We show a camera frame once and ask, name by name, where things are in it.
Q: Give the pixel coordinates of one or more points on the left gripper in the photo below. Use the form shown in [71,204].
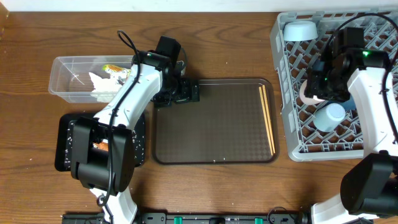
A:
[186,93]

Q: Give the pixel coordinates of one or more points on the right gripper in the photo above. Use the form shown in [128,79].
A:
[313,88]

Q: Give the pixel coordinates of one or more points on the white cup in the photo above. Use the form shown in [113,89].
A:
[308,100]

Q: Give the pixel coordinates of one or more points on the light blue cup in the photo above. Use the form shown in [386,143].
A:
[329,117]

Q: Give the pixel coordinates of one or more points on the white rice pile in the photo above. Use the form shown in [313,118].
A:
[138,140]

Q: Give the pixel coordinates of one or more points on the light blue bowl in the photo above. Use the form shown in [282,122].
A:
[300,31]

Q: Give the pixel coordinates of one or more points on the white napkin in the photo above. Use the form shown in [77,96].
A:
[106,88]

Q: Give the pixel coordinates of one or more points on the yellow-green snack wrapper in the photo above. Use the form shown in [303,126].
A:
[116,71]

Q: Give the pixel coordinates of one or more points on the orange carrot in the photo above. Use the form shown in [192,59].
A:
[101,146]

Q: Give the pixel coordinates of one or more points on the wooden chopstick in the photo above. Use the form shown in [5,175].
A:
[265,120]
[269,120]

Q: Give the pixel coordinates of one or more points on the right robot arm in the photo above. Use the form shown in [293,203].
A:
[367,191]

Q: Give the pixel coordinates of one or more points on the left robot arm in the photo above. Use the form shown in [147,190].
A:
[102,153]

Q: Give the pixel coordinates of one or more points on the grey dishwasher rack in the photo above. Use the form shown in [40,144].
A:
[293,61]

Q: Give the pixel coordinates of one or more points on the brown serving tray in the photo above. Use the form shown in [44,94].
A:
[226,126]

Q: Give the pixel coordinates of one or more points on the clear plastic bin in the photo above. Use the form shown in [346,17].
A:
[70,80]

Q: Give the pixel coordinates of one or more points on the black plastic tray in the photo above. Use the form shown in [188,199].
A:
[62,132]

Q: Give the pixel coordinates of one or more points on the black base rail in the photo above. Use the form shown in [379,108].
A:
[162,218]

